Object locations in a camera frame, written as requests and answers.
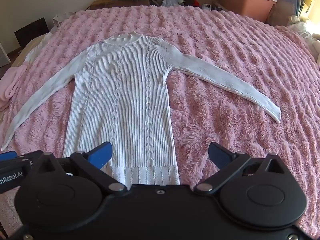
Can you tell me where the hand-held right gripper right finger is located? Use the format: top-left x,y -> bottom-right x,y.
195,142 -> 287,194

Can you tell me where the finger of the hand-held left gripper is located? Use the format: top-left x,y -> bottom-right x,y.
0,151 -> 33,167

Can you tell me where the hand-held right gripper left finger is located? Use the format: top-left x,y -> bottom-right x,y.
30,142 -> 127,194

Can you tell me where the white knit sweater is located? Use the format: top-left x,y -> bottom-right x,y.
1,31 -> 282,190

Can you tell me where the pink fluffy blanket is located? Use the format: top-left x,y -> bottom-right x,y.
0,5 -> 320,238

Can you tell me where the pink folded cloth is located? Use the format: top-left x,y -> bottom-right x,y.
0,64 -> 29,111

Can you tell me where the black flat box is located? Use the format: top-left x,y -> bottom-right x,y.
14,17 -> 49,48

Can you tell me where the white paper bag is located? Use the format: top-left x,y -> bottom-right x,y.
52,12 -> 76,28

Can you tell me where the white crumpled cloth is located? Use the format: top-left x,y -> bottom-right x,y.
287,16 -> 320,64

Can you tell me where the pink plastic storage box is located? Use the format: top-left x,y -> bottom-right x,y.
220,0 -> 278,26

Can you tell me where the wooden nightstand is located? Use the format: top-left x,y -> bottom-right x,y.
85,0 -> 151,11

